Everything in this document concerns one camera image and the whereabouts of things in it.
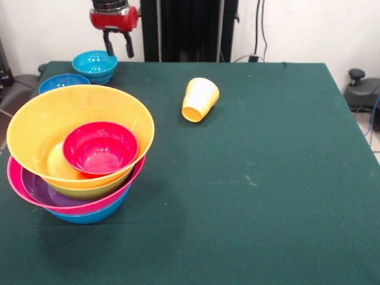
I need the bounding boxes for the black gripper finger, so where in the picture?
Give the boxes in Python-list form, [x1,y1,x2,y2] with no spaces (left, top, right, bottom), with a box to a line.
[123,31,135,59]
[102,29,115,57]

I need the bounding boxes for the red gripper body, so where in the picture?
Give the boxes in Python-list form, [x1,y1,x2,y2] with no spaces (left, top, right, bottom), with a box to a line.
[89,5,140,33]

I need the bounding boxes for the small light blue bowl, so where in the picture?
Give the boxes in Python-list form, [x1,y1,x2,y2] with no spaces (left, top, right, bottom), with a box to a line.
[71,50,119,86]

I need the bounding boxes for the yellow cup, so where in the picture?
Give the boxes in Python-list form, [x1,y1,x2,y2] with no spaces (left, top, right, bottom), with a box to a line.
[181,77,221,124]

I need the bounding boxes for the small red bowl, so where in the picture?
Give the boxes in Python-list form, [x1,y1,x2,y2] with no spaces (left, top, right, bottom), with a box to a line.
[62,121,140,179]

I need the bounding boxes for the large orange bowl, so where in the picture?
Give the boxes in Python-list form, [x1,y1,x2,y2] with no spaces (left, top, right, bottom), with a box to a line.
[6,84,156,191]

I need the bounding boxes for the green bowl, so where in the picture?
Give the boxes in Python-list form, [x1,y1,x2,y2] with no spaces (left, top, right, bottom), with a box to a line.
[47,175,133,201]

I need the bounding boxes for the purple bowl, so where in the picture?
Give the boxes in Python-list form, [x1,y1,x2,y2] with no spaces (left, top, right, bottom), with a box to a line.
[20,167,90,208]

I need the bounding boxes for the large pink bowl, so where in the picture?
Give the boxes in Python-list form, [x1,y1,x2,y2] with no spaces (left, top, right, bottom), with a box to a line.
[7,154,147,216]

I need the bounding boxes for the small dark blue bowl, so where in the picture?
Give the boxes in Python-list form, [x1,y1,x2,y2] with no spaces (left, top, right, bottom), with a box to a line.
[38,73,91,95]

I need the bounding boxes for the black chair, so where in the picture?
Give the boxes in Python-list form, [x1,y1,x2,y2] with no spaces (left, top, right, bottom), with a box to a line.
[0,37,41,121]

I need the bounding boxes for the large light blue bowl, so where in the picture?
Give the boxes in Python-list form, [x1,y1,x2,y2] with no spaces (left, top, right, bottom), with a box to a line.
[44,183,132,225]

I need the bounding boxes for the black knobbed device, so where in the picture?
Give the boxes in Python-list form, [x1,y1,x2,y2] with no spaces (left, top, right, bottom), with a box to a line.
[343,68,380,133]

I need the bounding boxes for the dark green tablecloth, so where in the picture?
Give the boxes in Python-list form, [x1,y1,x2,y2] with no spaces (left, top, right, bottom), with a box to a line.
[0,61,380,285]

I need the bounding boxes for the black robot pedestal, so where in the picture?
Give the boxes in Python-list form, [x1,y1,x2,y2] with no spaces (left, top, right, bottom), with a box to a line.
[136,0,249,63]

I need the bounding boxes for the black wall cable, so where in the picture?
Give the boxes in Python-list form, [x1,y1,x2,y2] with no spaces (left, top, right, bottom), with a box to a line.
[231,0,270,63]

